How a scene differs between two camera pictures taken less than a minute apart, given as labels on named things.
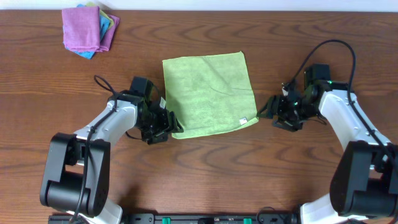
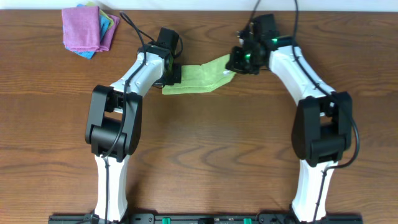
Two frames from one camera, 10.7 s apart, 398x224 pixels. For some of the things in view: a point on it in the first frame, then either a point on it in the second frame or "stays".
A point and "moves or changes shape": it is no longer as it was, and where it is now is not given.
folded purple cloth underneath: [106, 42] stays
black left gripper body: [155, 123] to [174, 78]
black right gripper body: [295, 110] to [243, 61]
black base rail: [247, 218] stays
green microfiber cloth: [209, 93] moves or changes shape
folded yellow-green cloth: [111, 22] stays
